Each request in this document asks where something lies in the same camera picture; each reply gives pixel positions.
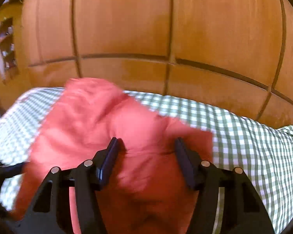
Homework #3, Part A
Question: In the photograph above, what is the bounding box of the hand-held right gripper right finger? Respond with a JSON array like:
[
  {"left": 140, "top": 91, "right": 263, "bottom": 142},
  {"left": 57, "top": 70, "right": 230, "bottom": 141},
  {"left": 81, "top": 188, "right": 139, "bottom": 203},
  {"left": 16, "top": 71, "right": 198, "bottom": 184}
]
[{"left": 174, "top": 138, "right": 276, "bottom": 234}]

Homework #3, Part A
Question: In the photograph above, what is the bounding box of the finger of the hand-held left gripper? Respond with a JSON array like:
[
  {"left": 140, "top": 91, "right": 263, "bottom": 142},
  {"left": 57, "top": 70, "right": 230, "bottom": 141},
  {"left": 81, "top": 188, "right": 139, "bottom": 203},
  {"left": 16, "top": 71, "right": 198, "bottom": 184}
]
[{"left": 0, "top": 161, "right": 26, "bottom": 189}]

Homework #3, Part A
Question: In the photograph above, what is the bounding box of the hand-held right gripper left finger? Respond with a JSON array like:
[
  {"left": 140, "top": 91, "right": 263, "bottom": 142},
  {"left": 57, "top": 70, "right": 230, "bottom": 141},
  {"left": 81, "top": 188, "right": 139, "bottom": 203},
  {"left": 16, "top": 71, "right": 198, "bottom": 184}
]
[{"left": 13, "top": 137, "right": 121, "bottom": 234}]

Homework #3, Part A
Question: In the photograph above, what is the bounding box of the red puffer jacket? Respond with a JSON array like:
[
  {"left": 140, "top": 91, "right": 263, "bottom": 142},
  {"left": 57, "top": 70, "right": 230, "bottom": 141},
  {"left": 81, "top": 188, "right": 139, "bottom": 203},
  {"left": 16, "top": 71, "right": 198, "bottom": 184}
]
[{"left": 10, "top": 77, "right": 214, "bottom": 234}]

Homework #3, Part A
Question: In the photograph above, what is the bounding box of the green checked bed sheet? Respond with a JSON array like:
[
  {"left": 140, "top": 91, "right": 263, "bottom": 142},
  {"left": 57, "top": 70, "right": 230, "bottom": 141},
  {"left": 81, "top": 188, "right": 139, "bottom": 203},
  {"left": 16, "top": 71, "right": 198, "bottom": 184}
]
[{"left": 0, "top": 87, "right": 293, "bottom": 234}]

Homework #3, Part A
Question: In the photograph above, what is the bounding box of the wooden wall shelf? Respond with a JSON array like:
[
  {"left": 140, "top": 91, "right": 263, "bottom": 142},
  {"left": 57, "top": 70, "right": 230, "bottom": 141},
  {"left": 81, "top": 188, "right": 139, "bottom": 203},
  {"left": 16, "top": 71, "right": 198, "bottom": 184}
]
[{"left": 0, "top": 17, "right": 20, "bottom": 81}]

